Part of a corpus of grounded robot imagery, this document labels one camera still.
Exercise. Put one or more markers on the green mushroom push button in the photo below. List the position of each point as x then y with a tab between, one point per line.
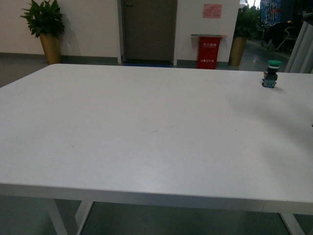
270	77

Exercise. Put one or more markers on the blue floor mat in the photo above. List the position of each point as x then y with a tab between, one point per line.
147	65

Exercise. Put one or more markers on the red fire extinguisher box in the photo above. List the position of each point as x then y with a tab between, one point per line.
208	47

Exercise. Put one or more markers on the grey door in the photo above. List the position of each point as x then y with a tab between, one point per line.
149	29

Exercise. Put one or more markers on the right potted plant gold pot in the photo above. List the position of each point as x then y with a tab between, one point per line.
246	28

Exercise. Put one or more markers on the potted plant gold pot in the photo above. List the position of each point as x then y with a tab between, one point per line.
45	21
246	28

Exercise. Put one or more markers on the pink paper notice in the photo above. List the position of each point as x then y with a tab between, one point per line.
212	11

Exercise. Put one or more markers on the left potted plant gold pot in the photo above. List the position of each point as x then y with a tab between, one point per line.
45	21

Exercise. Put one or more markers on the grey curtain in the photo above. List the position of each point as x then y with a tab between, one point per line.
301	59

